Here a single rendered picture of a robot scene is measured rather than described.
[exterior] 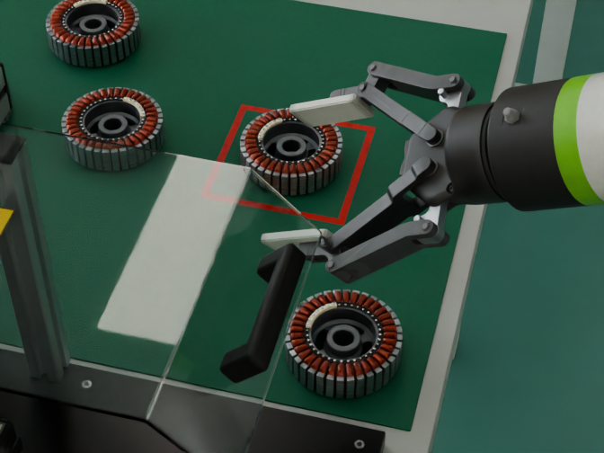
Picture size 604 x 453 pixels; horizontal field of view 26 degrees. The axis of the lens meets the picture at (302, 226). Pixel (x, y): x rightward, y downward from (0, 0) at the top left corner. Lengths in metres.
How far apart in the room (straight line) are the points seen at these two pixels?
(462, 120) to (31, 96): 0.72
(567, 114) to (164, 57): 0.79
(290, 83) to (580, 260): 0.99
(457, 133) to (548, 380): 1.30
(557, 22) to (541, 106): 1.38
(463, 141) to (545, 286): 1.42
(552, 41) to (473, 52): 0.72
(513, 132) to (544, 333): 1.39
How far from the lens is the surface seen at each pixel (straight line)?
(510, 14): 1.69
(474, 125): 0.96
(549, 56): 2.35
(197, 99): 1.54
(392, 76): 1.07
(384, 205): 1.01
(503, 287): 2.35
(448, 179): 0.98
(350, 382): 1.22
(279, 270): 0.92
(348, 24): 1.65
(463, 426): 2.16
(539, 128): 0.92
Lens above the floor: 1.75
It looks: 46 degrees down
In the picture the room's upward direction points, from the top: straight up
